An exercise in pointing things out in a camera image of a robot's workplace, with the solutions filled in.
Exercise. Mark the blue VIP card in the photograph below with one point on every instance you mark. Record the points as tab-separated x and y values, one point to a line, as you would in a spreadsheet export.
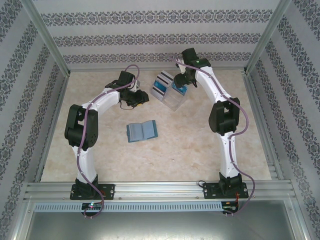
183	91

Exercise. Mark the clear acrylic card stand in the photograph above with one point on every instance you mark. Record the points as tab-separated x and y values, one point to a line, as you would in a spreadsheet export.
173	101

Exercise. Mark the teal leather card holder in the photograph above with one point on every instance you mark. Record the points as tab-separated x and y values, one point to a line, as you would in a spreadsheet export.
150	130

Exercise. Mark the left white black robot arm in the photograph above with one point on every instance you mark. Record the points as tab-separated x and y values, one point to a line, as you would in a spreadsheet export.
81	125

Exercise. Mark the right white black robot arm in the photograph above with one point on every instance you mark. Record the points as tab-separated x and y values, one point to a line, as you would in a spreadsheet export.
225	117

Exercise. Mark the silver card with black stripe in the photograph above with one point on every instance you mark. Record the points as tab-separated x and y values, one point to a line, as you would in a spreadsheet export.
163	80
158	92
167	75

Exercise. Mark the light blue plastic card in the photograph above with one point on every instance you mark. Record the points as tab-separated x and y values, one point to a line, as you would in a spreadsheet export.
160	86

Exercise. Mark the small black circuit board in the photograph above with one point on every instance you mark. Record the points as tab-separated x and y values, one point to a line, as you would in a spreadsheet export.
92	206
230	208

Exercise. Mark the grey metal panel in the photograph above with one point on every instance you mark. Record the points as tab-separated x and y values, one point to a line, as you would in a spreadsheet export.
160	227

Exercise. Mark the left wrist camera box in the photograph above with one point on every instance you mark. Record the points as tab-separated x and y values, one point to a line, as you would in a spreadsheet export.
136	85

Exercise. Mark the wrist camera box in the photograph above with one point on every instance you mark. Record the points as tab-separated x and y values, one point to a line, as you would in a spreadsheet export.
136	85
181	66

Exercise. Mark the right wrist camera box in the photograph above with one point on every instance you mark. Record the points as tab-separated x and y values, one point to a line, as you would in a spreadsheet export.
181	66

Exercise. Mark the aluminium side rail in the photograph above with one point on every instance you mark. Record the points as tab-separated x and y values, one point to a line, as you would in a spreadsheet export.
257	112
55	120

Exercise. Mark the aluminium frame post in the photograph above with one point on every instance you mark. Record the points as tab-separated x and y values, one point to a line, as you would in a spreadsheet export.
45	35
267	37

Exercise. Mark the aluminium mounting rail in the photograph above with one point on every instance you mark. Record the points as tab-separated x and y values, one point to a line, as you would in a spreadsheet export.
160	190

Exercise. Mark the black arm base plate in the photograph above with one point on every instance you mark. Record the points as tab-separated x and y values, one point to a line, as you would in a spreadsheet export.
210	191
108	191

